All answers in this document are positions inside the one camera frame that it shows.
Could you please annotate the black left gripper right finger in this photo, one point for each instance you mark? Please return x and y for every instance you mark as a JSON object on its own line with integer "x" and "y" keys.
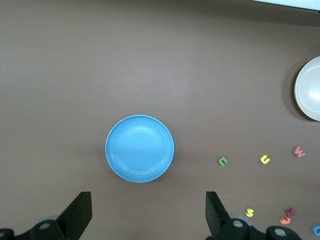
{"x": 225, "y": 227}

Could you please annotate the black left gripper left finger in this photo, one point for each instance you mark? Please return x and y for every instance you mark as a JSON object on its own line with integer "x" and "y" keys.
{"x": 65, "y": 225}

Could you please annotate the yellow foam letter s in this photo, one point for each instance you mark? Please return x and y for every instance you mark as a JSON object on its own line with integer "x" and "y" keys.
{"x": 249, "y": 212}

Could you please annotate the green foam letter n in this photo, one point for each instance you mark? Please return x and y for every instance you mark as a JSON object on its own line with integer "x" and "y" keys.
{"x": 220, "y": 162}

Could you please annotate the yellow foam letter u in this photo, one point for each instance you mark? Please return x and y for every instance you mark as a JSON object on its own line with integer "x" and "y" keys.
{"x": 265, "y": 162}

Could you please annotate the orange foam letter t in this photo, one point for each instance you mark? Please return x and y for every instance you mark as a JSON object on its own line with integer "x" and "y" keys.
{"x": 285, "y": 220}

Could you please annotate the dark red foam letter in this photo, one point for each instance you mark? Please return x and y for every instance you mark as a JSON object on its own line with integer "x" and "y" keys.
{"x": 290, "y": 212}

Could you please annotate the blue foam letter D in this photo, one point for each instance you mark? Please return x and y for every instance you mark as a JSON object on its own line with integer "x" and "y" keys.
{"x": 314, "y": 230}

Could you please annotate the pink foam letter w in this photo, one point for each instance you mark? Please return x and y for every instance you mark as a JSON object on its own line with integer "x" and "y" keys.
{"x": 298, "y": 151}

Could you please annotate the blue plate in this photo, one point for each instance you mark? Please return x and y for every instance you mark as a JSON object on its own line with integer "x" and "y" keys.
{"x": 140, "y": 148}

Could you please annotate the brown table cover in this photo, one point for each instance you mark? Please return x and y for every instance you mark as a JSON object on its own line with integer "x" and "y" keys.
{"x": 75, "y": 75}

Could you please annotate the beige plate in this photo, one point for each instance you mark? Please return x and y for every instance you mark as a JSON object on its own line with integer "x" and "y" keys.
{"x": 310, "y": 90}

